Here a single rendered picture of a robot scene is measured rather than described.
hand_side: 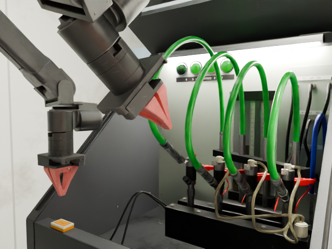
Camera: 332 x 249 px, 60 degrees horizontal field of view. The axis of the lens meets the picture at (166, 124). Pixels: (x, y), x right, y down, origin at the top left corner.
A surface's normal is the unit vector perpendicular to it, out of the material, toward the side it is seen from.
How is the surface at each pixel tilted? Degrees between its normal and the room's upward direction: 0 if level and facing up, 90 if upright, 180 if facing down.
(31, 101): 90
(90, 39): 116
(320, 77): 90
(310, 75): 90
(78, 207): 90
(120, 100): 46
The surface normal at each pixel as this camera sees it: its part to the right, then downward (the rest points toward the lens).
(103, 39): 0.50, 0.22
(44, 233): -0.57, 0.06
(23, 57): 0.65, -0.05
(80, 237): 0.00, -1.00
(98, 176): 0.82, 0.04
